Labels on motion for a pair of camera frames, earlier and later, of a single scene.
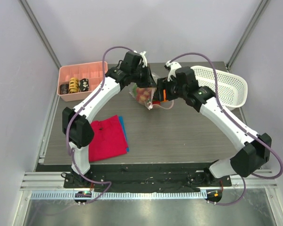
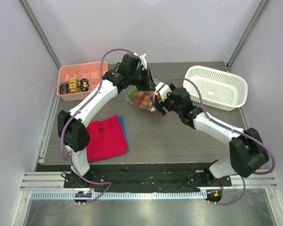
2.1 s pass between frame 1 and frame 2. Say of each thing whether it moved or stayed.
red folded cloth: stayed
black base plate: stayed
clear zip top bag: moved
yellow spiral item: stayed
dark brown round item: stayed
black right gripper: moved
